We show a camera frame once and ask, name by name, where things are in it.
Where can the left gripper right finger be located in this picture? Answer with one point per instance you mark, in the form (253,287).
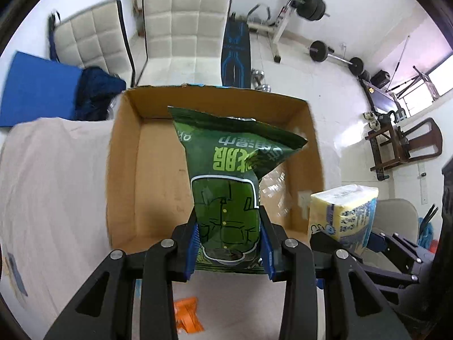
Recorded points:
(300,254)

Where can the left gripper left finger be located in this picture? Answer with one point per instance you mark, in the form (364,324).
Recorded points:
(103,307)

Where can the orange snack packet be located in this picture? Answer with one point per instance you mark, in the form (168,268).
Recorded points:
(185,316)

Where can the yellow blue tissue pack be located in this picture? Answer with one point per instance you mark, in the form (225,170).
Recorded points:
(345,213)

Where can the green snack bag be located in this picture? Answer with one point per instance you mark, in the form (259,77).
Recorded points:
(226,160)

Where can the blue smartphone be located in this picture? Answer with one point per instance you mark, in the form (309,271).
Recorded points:
(15,275)

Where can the grey table cloth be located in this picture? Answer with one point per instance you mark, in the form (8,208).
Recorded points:
(53,221)

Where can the dark wooden chair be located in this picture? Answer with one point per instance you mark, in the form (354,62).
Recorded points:
(424,141)

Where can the cardboard box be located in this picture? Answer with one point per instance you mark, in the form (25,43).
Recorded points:
(148,188)

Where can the black treadmill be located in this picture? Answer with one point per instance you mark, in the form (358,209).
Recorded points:
(381,102)

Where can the dark blue cloth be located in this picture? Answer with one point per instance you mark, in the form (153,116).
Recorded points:
(95,91)

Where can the blue foam mat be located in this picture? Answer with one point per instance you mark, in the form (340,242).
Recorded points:
(38,88)

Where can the barbell on floor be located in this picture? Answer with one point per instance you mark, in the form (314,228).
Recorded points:
(320,52)

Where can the small dumbbell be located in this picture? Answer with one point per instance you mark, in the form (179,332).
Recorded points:
(257,80)

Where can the black blue weight bench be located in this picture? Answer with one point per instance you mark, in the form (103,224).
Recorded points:
(236,58)

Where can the left white quilted chair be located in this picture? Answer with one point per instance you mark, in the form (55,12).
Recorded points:
(97,37)

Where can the white quilted chair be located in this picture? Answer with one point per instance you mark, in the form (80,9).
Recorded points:
(97,37)
(183,41)

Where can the white squat rack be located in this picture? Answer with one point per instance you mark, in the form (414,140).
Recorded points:
(274,31)

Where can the right white quilted chair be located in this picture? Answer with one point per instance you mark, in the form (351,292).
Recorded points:
(183,41)

